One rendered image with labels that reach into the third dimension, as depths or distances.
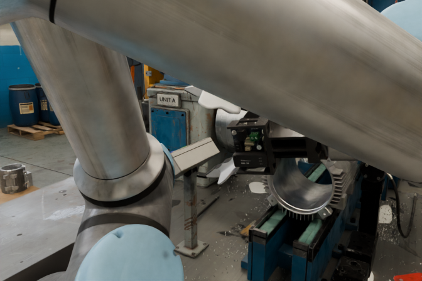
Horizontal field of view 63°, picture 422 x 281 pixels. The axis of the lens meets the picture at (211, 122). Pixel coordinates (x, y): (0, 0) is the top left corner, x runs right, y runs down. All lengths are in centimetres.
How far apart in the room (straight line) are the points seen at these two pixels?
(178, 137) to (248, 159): 87
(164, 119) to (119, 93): 99
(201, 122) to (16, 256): 68
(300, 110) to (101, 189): 31
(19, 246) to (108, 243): 72
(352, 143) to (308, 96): 5
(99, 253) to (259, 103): 27
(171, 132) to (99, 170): 93
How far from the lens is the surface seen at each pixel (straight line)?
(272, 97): 16
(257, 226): 82
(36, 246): 108
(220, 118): 123
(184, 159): 80
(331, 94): 16
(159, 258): 41
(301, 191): 96
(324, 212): 84
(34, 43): 32
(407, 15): 36
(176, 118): 130
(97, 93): 33
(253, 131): 45
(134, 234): 40
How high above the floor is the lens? 132
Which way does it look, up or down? 13 degrees down
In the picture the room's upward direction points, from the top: straight up
